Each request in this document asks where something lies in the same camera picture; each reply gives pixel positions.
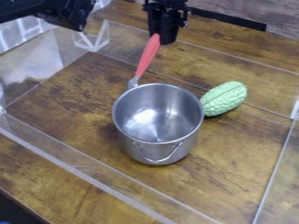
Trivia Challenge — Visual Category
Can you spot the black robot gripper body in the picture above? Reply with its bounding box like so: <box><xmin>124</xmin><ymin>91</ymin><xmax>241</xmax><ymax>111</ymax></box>
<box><xmin>143</xmin><ymin>0</ymin><xmax>191</xmax><ymax>27</ymax></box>

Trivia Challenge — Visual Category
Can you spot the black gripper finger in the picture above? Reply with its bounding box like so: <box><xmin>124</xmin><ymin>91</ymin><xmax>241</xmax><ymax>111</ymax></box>
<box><xmin>148</xmin><ymin>10</ymin><xmax>162</xmax><ymax>35</ymax></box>
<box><xmin>160</xmin><ymin>13</ymin><xmax>182</xmax><ymax>45</ymax></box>

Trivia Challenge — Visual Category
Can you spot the orange handled metal spoon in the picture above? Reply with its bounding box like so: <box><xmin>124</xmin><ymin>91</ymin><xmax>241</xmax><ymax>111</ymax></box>
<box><xmin>127</xmin><ymin>33</ymin><xmax>160</xmax><ymax>89</ymax></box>

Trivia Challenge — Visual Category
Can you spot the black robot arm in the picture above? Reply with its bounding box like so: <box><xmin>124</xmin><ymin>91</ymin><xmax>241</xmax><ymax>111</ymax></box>
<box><xmin>0</xmin><ymin>0</ymin><xmax>191</xmax><ymax>45</ymax></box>

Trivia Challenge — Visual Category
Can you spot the green bitter melon toy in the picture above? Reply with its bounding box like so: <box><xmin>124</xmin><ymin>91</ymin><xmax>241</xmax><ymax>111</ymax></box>
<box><xmin>201</xmin><ymin>81</ymin><xmax>249</xmax><ymax>116</ymax></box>

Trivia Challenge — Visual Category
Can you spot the stainless steel pot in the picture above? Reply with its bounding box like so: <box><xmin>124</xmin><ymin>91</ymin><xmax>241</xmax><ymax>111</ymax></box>
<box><xmin>112</xmin><ymin>83</ymin><xmax>205</xmax><ymax>165</ymax></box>

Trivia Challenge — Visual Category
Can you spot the clear acrylic enclosure wall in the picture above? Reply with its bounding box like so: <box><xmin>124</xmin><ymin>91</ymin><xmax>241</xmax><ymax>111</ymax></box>
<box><xmin>0</xmin><ymin>20</ymin><xmax>299</xmax><ymax>224</ymax></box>

